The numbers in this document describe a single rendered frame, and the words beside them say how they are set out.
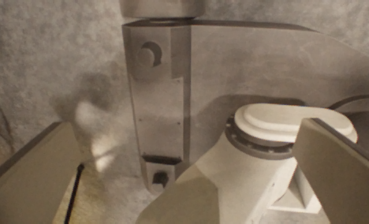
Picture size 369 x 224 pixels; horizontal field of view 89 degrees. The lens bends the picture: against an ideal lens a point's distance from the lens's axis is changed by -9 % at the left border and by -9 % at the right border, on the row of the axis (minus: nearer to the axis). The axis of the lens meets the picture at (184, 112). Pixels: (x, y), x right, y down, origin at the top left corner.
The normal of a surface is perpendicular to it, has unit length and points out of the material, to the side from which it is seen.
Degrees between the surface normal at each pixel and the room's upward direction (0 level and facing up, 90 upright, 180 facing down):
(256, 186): 90
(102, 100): 0
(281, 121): 90
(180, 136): 0
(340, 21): 0
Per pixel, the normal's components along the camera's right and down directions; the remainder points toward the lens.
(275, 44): -0.17, 0.48
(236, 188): 0.00, -0.87
